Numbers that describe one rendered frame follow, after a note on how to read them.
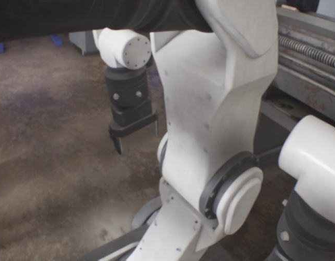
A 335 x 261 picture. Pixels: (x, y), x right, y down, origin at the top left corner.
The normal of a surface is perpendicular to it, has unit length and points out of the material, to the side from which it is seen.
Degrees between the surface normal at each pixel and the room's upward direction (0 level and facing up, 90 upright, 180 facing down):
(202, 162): 100
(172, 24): 140
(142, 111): 90
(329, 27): 36
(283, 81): 90
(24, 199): 0
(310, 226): 57
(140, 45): 90
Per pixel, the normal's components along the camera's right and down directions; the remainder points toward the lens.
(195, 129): -0.80, 0.41
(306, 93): -0.86, 0.21
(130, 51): 0.60, 0.48
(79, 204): 0.09, -0.84
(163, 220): -0.64, -0.18
